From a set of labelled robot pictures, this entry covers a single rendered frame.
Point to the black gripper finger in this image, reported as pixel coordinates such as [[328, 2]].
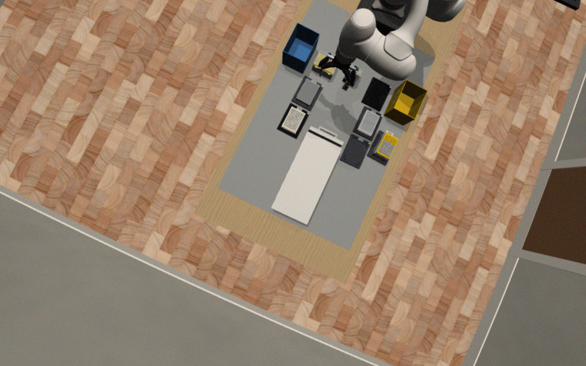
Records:
[[324, 64], [350, 77]]

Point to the grey bench mat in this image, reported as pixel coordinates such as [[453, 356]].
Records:
[[265, 154]]

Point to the blue open-top bin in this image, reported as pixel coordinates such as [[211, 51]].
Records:
[[296, 53]]

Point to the yellow open-top bin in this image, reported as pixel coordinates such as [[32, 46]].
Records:
[[405, 103]]

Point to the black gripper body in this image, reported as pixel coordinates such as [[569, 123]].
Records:
[[339, 64]]

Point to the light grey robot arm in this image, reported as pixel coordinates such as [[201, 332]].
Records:
[[390, 55]]

